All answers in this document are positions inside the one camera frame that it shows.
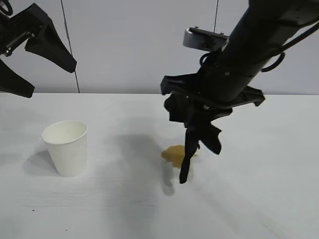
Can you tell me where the black cloth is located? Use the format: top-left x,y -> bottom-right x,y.
163,96 -> 223,185

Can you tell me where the brown liquid spill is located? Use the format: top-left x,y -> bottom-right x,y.
160,144 -> 199,170

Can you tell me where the thin dark wall strip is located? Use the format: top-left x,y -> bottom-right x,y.
61,0 -> 80,94
214,0 -> 219,32

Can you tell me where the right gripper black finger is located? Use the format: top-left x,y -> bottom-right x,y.
191,107 -> 233,150
185,98 -> 200,150

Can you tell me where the black left camera cable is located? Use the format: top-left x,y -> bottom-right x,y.
0,0 -> 13,16

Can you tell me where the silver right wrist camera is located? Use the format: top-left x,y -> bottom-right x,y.
183,26 -> 230,51

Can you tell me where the white paper cup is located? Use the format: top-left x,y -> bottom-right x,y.
41,120 -> 88,178

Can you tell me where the black right camera cable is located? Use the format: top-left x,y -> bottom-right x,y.
200,52 -> 213,68

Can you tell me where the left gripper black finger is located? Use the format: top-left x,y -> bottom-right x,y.
24,23 -> 77,74
0,59 -> 35,99

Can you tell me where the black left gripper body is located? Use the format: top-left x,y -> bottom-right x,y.
0,3 -> 52,61

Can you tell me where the black camera cable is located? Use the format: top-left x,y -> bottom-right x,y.
200,52 -> 213,68
0,0 -> 13,16

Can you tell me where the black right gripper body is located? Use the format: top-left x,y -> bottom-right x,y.
160,34 -> 266,110

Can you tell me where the black right arm cable loop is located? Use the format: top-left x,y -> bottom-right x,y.
261,21 -> 319,73

